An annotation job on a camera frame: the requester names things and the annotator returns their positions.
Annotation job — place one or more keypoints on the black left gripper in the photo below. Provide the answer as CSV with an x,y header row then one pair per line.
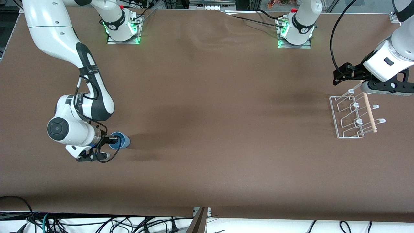
x,y
355,72

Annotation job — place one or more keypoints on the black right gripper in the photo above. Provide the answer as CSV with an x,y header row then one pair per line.
x,y
104,139

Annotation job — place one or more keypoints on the blue plastic cup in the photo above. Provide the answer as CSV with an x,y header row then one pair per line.
x,y
124,141

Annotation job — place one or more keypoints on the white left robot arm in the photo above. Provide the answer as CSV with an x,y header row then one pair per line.
x,y
304,22

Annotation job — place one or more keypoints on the grey power strip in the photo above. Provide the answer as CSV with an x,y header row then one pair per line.
x,y
213,4

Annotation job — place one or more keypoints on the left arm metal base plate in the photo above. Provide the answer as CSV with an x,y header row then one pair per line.
x,y
294,46

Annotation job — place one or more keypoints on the metal table corner bracket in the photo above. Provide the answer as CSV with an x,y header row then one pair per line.
x,y
394,18

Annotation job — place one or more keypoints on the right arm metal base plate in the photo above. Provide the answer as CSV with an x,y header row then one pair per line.
x,y
124,42

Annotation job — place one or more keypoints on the aluminium frame post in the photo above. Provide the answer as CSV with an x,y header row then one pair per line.
x,y
200,223

